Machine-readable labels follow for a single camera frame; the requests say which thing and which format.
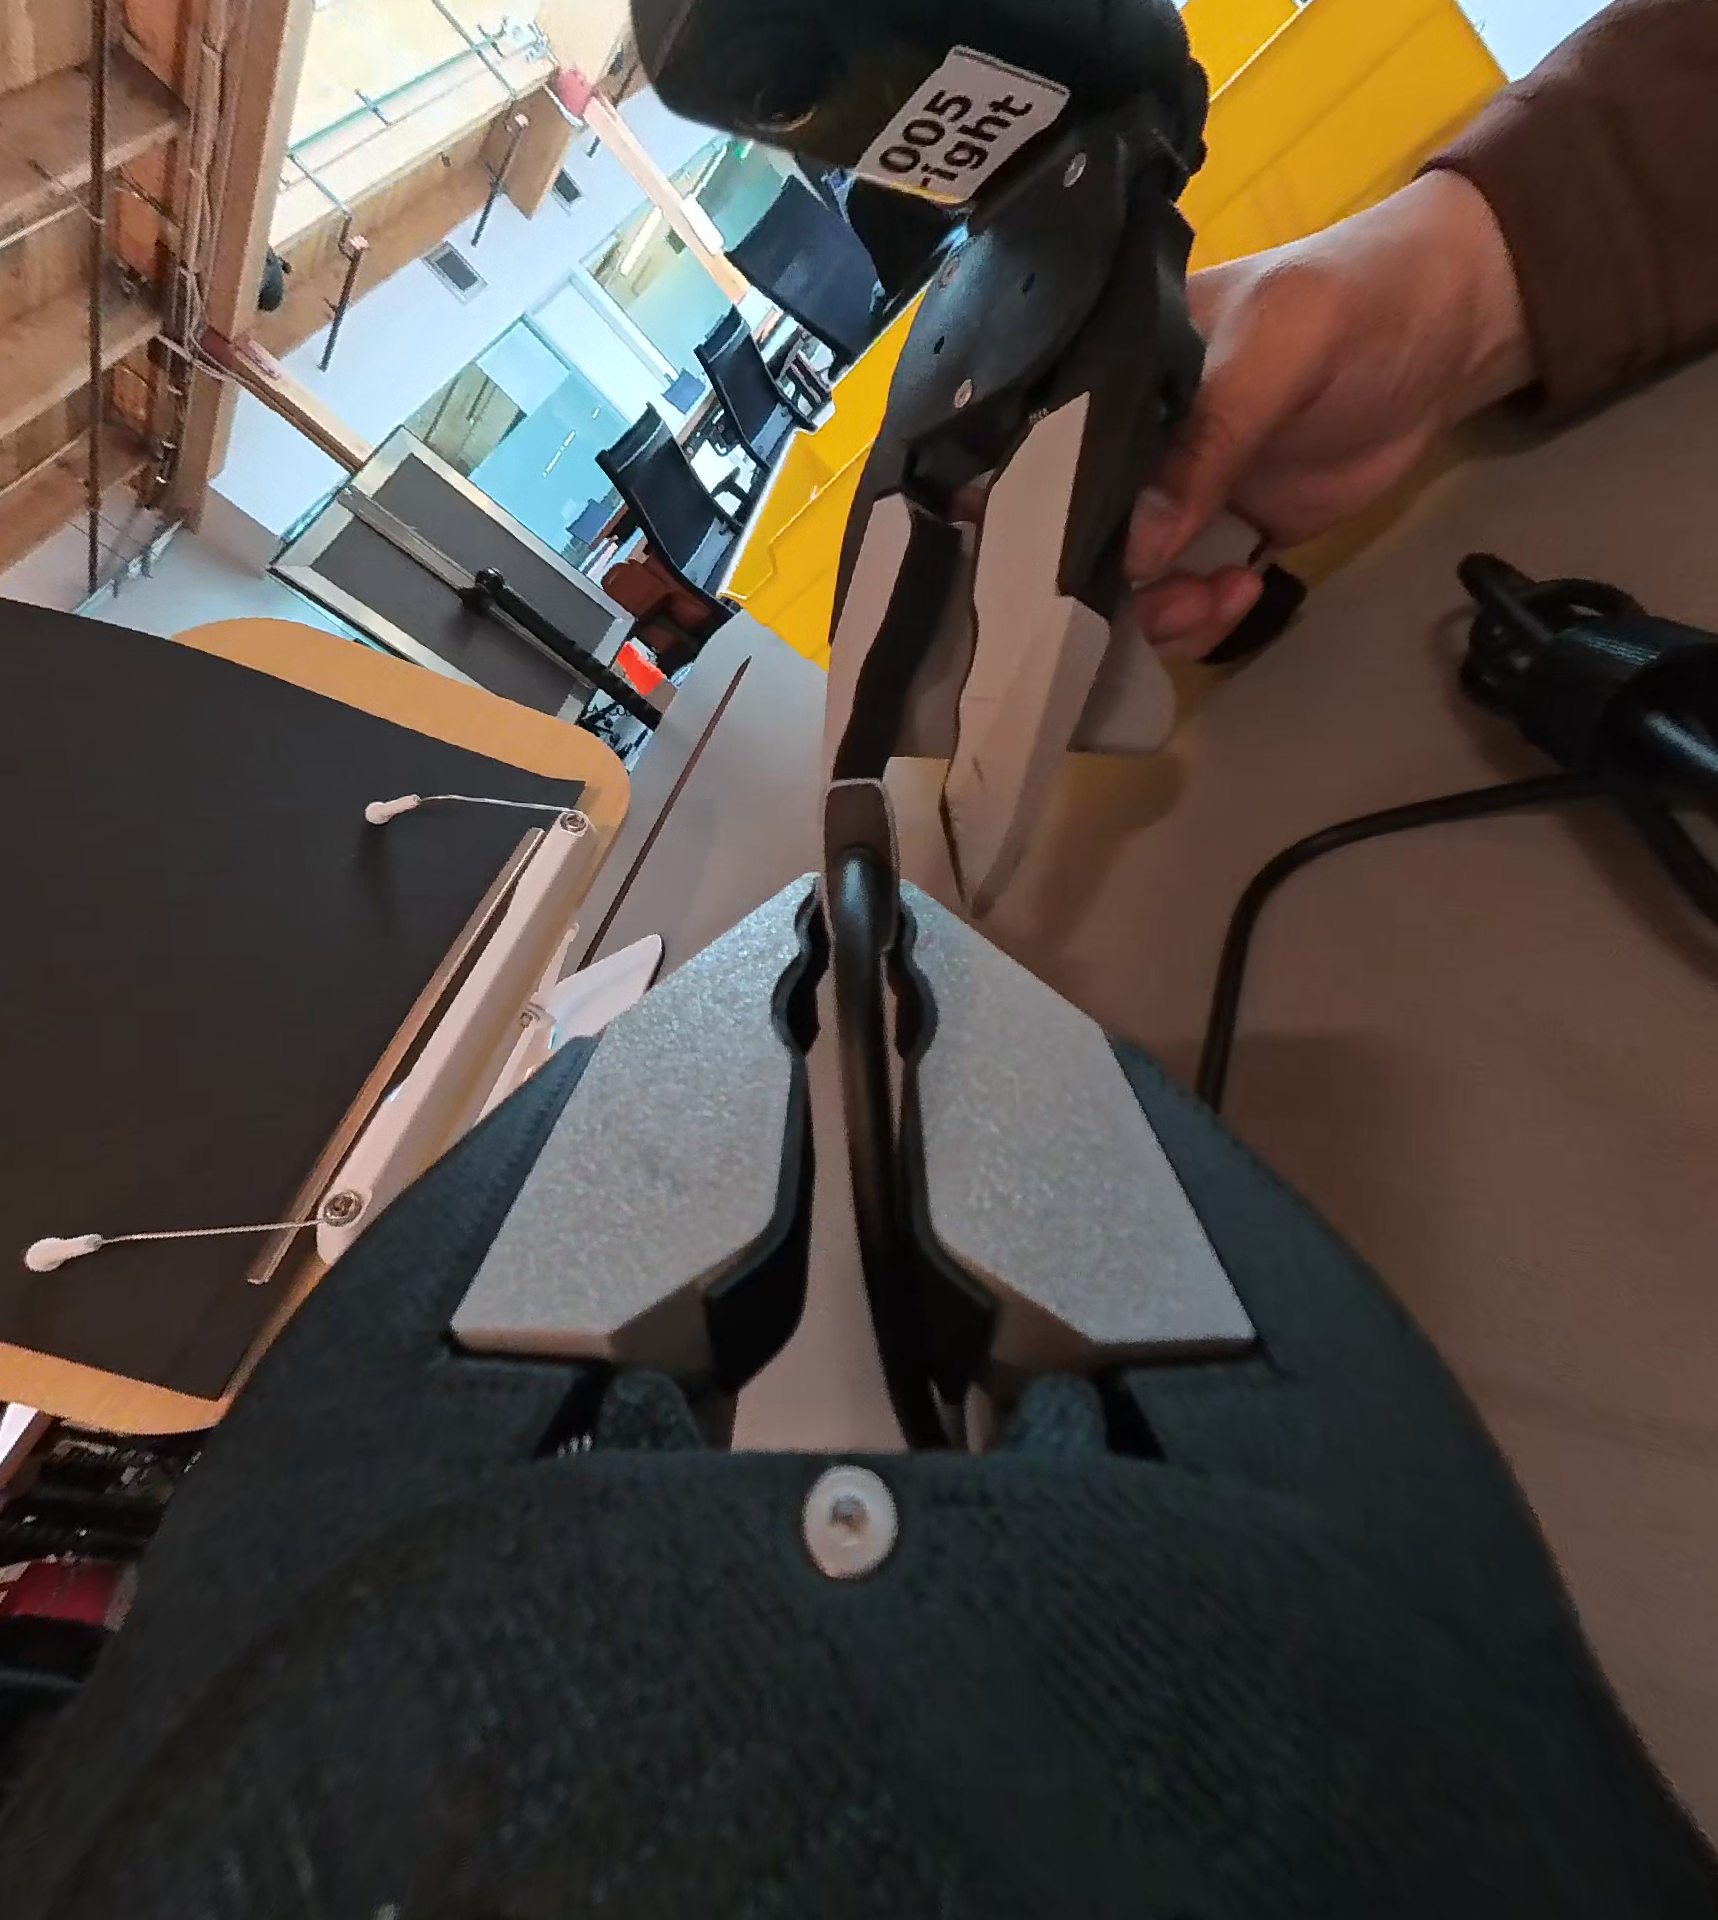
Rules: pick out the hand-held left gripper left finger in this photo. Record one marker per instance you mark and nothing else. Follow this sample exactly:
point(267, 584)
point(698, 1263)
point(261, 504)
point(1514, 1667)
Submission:
point(635, 1171)

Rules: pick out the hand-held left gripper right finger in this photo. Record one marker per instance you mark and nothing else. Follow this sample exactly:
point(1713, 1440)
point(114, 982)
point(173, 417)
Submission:
point(1068, 1184)

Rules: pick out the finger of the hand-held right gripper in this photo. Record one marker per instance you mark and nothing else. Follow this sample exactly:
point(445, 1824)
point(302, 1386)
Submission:
point(866, 644)
point(1033, 644)

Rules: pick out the yellow plastic bin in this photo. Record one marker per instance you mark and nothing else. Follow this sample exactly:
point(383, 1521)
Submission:
point(1339, 120)

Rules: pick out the person's right hand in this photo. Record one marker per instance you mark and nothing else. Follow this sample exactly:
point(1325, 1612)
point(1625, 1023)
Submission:
point(1339, 375)

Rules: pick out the black office chair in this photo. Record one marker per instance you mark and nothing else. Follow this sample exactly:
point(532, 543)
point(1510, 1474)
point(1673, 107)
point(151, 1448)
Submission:
point(665, 481)
point(747, 375)
point(823, 255)

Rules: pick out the grey framed panel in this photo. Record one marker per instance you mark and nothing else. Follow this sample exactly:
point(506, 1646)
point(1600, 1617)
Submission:
point(425, 541)

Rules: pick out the wooden book stand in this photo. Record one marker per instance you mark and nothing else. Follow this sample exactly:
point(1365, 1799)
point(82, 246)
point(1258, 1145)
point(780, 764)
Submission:
point(125, 900)

